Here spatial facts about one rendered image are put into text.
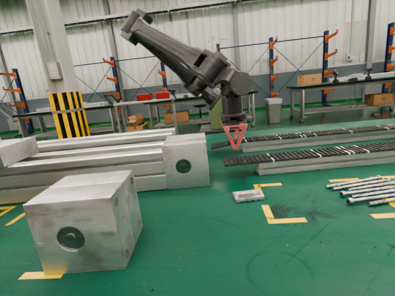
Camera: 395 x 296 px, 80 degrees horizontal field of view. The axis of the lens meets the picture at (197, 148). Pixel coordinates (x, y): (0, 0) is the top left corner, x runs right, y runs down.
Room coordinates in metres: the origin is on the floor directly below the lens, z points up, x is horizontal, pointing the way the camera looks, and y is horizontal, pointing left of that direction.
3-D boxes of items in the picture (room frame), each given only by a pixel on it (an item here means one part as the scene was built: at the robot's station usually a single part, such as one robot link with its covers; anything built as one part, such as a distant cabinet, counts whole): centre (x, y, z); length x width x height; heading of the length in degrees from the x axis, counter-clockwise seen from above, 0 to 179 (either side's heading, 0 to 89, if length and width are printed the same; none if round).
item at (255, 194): (0.39, -0.08, 0.78); 0.05 x 0.03 x 0.01; 92
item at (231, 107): (0.70, -0.11, 0.91); 0.10 x 0.07 x 0.07; 176
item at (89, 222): (0.30, 0.15, 0.83); 0.11 x 0.10 x 0.10; 178
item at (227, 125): (0.67, -0.11, 0.84); 0.07 x 0.07 x 0.09; 86
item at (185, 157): (0.52, 0.02, 0.83); 0.12 x 0.09 x 0.10; 178
